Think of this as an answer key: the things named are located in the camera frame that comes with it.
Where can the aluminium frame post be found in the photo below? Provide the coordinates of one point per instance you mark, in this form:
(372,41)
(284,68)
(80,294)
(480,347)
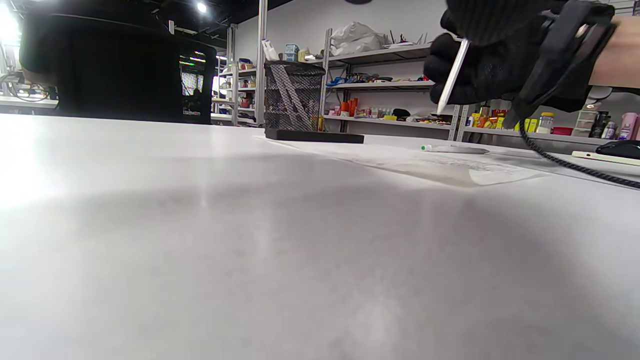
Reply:
(261,30)
(231,75)

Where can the black cap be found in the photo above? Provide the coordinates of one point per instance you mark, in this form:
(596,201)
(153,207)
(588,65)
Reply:
(401,112)

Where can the white plastic bag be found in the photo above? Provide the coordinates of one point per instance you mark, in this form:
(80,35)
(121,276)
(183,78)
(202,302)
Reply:
(355,37)

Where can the white desk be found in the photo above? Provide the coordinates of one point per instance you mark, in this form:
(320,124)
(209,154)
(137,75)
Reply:
(25,102)

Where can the black office chair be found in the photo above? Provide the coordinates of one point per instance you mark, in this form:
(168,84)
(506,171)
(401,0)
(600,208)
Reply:
(125,75)

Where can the orange bottle cluster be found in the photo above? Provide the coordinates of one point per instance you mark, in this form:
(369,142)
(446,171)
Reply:
(350,106)

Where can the white flat device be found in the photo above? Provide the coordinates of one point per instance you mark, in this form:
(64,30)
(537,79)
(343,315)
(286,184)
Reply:
(605,157)

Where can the grey metal shelving unit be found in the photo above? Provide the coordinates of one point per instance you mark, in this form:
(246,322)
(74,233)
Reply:
(380,50)
(550,135)

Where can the clear jar yellow lid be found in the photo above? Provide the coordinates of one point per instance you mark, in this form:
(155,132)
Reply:
(546,124)

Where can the lined paper sheet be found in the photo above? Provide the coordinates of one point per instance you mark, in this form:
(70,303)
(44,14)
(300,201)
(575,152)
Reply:
(440,167)

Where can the black computer mouse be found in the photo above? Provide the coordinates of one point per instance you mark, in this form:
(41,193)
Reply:
(620,149)

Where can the blue plastic item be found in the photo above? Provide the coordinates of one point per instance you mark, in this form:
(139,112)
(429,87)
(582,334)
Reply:
(340,80)

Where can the person's left hand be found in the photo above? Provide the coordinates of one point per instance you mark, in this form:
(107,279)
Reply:
(495,20)

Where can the white mechanical pencil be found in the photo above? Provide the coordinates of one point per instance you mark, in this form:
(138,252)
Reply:
(457,149)
(452,75)
(292,97)
(281,97)

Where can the light blue box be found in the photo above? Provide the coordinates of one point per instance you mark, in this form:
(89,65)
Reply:
(291,51)

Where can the person's right hand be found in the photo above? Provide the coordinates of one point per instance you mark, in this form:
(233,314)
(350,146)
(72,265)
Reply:
(480,75)

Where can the person's right forearm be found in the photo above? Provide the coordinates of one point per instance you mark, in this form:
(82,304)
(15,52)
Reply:
(620,55)

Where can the white plastic bottle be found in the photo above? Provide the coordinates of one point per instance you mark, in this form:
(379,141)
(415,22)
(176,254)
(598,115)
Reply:
(270,50)

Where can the black mesh pencil holder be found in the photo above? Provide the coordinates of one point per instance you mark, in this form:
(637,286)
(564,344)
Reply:
(312,100)

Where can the round ceiling spotlight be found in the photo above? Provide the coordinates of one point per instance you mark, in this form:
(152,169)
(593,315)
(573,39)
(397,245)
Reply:
(201,7)

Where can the pink bottle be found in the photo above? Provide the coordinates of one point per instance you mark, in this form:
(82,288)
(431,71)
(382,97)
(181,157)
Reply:
(629,127)

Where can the black rectangular block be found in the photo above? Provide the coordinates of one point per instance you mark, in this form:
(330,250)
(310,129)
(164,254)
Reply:
(315,136)

